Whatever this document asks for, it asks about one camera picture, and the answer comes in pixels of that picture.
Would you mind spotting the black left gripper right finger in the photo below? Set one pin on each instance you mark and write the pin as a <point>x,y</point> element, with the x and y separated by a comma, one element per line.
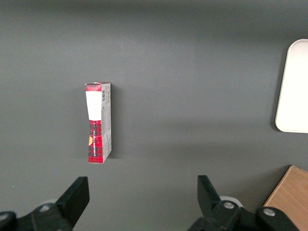
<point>209,195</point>

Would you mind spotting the wooden two-drawer cabinet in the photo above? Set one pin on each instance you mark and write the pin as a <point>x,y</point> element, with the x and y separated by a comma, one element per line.
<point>290,195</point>

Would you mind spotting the red plaid cardboard box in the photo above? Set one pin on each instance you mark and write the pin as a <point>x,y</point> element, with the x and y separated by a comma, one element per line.
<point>96,134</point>

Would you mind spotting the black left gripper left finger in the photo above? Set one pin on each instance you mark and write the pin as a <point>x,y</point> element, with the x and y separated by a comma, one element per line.
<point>72,199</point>

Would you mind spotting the cream rectangular plastic tray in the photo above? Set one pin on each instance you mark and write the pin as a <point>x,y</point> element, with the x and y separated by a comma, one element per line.
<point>294,89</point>

